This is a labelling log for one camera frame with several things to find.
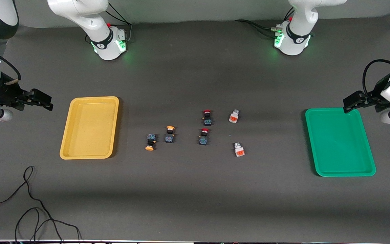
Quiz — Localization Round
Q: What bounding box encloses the yellow mushroom push button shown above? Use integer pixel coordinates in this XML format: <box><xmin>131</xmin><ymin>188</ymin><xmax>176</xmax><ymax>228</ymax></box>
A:
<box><xmin>145</xmin><ymin>134</ymin><xmax>157</xmax><ymax>151</ymax></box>
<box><xmin>164</xmin><ymin>126</ymin><xmax>176</xmax><ymax>143</ymax></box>

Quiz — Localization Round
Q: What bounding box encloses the green plastic tray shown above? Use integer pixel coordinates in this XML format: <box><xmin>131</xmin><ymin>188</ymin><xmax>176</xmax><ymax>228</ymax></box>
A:
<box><xmin>305</xmin><ymin>108</ymin><xmax>376</xmax><ymax>177</ymax></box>

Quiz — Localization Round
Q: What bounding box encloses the yellow plastic tray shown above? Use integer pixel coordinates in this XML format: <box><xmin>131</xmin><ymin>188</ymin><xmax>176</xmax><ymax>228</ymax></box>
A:
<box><xmin>60</xmin><ymin>96</ymin><xmax>120</xmax><ymax>160</ymax></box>

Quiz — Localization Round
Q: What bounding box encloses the red mushroom push button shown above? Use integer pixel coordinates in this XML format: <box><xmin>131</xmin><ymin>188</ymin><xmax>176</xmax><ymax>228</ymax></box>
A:
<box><xmin>198</xmin><ymin>128</ymin><xmax>210</xmax><ymax>146</ymax></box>
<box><xmin>202</xmin><ymin>109</ymin><xmax>214</xmax><ymax>126</ymax></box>

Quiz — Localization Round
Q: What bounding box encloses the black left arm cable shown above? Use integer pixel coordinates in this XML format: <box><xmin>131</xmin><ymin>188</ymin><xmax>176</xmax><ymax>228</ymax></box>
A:
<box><xmin>362</xmin><ymin>59</ymin><xmax>390</xmax><ymax>99</ymax></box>

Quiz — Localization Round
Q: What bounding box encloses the loose black table cable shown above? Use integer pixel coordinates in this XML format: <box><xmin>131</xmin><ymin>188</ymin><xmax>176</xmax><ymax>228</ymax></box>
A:
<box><xmin>0</xmin><ymin>166</ymin><xmax>82</xmax><ymax>244</ymax></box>

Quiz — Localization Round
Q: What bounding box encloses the black right arm base cable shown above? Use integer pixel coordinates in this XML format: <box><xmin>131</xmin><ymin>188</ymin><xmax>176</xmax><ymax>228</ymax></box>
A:
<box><xmin>105</xmin><ymin>8</ymin><xmax>133</xmax><ymax>43</ymax></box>

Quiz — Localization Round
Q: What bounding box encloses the long black left base cable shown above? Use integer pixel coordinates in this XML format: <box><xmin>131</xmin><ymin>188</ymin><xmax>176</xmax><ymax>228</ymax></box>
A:
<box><xmin>234</xmin><ymin>19</ymin><xmax>280</xmax><ymax>34</ymax></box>

